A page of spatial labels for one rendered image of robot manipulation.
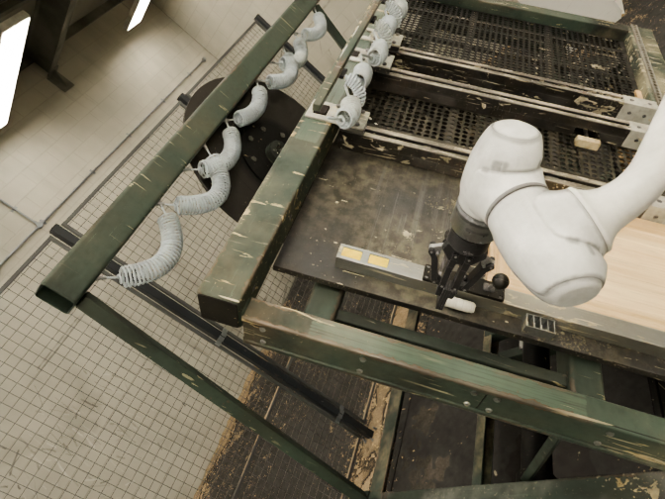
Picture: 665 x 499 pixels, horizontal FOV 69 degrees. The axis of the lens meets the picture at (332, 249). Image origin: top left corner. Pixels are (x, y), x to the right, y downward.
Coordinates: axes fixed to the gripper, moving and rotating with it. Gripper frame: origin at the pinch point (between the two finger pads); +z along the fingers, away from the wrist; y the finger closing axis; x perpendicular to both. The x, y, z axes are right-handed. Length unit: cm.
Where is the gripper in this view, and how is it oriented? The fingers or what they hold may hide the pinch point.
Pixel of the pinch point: (443, 294)
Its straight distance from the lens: 104.3
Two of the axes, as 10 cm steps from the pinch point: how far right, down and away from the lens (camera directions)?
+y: 9.6, 2.6, -1.2
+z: -0.9, 6.6, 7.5
